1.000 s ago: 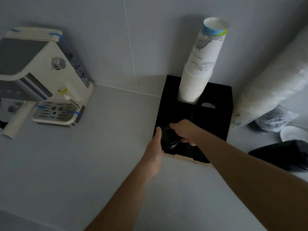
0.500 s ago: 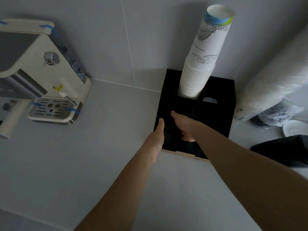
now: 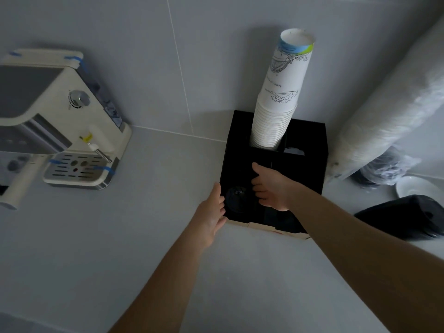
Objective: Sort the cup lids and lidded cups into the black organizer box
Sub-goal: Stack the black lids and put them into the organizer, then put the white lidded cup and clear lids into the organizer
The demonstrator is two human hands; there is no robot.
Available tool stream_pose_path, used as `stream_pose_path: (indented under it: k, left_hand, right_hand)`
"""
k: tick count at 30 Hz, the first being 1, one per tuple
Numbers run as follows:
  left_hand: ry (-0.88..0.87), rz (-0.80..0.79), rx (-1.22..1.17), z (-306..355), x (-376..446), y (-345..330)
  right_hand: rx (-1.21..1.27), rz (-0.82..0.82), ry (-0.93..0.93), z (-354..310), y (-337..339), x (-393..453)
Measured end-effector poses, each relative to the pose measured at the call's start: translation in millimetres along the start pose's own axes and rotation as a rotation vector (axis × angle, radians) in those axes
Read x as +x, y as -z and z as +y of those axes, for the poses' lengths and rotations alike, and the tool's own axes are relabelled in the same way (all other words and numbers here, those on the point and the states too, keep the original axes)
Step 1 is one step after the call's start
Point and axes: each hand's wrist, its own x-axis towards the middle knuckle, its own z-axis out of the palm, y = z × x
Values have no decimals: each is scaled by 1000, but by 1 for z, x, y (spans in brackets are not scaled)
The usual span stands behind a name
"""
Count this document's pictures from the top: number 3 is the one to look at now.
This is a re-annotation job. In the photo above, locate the person's left hand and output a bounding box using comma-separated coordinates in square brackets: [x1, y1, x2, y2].
[190, 182, 228, 251]

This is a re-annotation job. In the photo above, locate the person's right hand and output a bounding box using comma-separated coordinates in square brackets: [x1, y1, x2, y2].
[251, 162, 299, 212]

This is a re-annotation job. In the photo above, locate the person's left forearm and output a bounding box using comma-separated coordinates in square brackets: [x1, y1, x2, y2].
[108, 236, 209, 333]

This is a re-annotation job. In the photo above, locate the person's right forearm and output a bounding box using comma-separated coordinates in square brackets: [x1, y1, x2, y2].
[288, 185, 444, 333]

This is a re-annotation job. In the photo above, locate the black cup organizer box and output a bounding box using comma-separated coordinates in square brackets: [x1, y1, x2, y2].
[219, 110, 329, 240]

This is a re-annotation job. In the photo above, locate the stack of white paper cups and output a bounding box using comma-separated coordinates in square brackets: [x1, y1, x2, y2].
[250, 28, 316, 150]

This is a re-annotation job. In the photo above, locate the metal steam wand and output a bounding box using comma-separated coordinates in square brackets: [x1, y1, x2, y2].
[87, 142, 113, 164]

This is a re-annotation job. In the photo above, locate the bagged stack of black lids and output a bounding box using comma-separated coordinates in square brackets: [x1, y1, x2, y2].
[350, 145, 422, 187]

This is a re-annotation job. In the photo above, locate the plastic-wrapped sleeve of white cups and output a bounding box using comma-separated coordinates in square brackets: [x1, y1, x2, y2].
[325, 16, 444, 185]

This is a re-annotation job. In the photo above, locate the metal drip tray grate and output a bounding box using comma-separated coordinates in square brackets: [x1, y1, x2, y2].
[44, 152, 109, 181]

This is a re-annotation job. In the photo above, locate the clear water tank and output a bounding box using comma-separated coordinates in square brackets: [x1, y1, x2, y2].
[77, 64, 125, 130]

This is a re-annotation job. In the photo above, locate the black plastic packet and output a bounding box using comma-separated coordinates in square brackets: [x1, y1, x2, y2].
[353, 194, 444, 242]

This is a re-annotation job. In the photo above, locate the white ceramic plate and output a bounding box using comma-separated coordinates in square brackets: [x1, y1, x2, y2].
[395, 175, 444, 209]

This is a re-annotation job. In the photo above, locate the silver round machine knob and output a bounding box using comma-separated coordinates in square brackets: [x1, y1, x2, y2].
[68, 90, 91, 109]

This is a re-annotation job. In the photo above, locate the cream espresso machine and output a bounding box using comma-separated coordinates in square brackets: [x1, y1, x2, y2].
[0, 48, 133, 190]

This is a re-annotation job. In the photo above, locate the cream portafilter handle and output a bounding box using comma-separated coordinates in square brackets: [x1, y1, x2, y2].
[0, 154, 48, 210]

